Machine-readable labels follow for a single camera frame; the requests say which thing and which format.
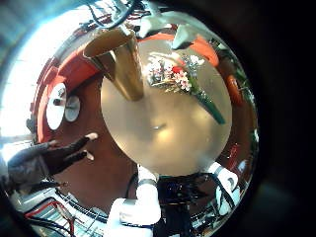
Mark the gold metal vase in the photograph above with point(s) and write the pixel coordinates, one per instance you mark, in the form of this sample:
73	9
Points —
125	65

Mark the flower bouquet with green wrap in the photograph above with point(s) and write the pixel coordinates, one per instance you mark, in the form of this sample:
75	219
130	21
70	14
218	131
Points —
177	79

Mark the small grey round side table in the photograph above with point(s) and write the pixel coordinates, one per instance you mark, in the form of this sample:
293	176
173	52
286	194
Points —
72	108

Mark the green leafy plant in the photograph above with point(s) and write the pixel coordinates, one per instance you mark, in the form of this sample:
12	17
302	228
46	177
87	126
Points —
245	82

